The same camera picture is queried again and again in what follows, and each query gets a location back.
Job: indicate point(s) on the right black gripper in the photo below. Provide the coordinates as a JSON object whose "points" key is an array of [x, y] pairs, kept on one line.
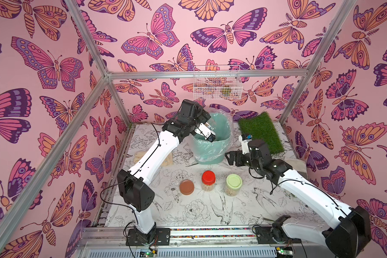
{"points": [[238, 157]]}

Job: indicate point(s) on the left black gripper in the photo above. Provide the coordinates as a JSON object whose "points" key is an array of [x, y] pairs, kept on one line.
{"points": [[203, 116]]}

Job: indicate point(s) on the peanut jar clear plastic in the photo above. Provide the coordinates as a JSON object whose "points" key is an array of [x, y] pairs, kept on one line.
{"points": [[211, 124]]}

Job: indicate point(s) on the red lid peanut jar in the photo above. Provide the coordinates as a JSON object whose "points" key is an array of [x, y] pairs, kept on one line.
{"points": [[208, 180]]}

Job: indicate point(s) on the brown jar lid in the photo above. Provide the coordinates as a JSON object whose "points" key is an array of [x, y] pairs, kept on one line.
{"points": [[186, 187]]}

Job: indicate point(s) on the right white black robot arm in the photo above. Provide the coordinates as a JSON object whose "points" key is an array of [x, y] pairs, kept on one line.
{"points": [[346, 231]]}

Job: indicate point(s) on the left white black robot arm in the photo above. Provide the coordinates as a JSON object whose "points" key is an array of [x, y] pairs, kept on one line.
{"points": [[133, 184]]}

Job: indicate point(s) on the green lid peanut jar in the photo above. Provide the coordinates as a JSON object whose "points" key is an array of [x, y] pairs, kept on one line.
{"points": [[233, 184]]}

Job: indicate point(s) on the clear plastic bin liner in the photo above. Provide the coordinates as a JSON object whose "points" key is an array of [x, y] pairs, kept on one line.
{"points": [[227, 135]]}

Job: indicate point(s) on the green object in basket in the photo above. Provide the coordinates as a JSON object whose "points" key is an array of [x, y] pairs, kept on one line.
{"points": [[225, 91]]}

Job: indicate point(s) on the green artificial grass mat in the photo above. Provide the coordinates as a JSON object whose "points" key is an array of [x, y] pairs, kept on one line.
{"points": [[262, 127]]}

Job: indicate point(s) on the left beige cloth glove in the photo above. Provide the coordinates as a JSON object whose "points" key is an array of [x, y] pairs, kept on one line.
{"points": [[168, 161]]}

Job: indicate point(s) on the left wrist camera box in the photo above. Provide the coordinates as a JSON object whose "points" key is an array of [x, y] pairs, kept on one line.
{"points": [[206, 131]]}

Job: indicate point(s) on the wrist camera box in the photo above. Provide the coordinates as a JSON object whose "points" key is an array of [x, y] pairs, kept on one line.
{"points": [[206, 131], [244, 140]]}

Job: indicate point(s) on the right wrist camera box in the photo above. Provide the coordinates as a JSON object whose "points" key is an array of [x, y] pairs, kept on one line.
{"points": [[244, 140]]}

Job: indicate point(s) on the white wire wall basket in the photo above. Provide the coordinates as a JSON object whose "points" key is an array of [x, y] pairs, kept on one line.
{"points": [[207, 84]]}

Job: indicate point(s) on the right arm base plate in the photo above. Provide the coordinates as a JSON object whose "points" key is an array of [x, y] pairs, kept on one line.
{"points": [[266, 234]]}

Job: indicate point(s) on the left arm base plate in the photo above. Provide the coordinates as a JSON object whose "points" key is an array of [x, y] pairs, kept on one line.
{"points": [[157, 236]]}

